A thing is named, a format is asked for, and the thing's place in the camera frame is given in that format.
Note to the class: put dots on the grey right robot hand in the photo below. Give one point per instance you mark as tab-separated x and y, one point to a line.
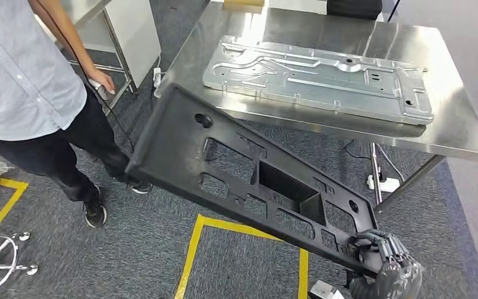
395	276

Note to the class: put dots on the steel workbench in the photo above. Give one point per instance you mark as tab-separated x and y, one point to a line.
449	124

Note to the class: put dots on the stamped metal plate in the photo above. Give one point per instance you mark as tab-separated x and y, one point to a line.
305	82

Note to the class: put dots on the person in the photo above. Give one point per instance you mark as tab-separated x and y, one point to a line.
24	82

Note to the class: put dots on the cardboard box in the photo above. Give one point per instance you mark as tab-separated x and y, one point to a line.
243	5

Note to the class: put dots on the steel side table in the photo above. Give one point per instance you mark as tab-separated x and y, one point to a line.
117	49

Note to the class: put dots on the chrome chair base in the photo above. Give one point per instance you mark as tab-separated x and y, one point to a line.
32	270

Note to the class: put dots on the white power strip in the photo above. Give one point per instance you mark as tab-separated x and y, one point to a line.
387	184

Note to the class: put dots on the white plug adapter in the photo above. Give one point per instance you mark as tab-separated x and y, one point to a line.
157	78

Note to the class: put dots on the person's left hand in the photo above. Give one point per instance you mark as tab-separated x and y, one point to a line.
102	80

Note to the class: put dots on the black case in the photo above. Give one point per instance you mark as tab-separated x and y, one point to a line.
354	8

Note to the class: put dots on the grey white appliance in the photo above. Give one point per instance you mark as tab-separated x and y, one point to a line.
296	5

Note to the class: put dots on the handheld control button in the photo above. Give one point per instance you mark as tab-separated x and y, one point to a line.
101	94

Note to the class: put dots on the person's left forearm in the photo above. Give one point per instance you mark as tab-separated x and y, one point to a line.
66	37

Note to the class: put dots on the black plastic panel part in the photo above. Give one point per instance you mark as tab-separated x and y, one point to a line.
169	136

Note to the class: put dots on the black slanted pole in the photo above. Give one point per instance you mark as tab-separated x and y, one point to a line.
394	10

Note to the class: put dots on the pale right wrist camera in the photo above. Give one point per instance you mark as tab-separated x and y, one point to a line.
325	291

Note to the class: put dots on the white cabinet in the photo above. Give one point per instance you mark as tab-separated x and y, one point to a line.
140	37

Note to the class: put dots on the yellow floor tape outline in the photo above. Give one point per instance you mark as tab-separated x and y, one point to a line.
7	210
189	256

